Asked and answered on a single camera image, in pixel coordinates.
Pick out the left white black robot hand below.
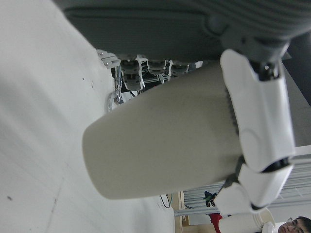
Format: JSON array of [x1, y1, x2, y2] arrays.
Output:
[[52, 0, 311, 216]]

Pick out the beige paper cup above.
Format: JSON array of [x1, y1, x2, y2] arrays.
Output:
[[82, 63, 243, 200]]

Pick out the chrome clamp stand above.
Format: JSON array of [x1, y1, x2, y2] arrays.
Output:
[[105, 65, 123, 107]]

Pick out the wooden board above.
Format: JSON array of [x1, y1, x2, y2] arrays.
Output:
[[173, 190, 186, 233]]

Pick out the red cloth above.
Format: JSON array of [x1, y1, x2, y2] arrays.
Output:
[[207, 212, 223, 233]]

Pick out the white ribbed tube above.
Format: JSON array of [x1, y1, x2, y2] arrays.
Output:
[[218, 208, 276, 233]]

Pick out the person with black hair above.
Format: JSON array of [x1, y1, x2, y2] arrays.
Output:
[[278, 216, 311, 233]]

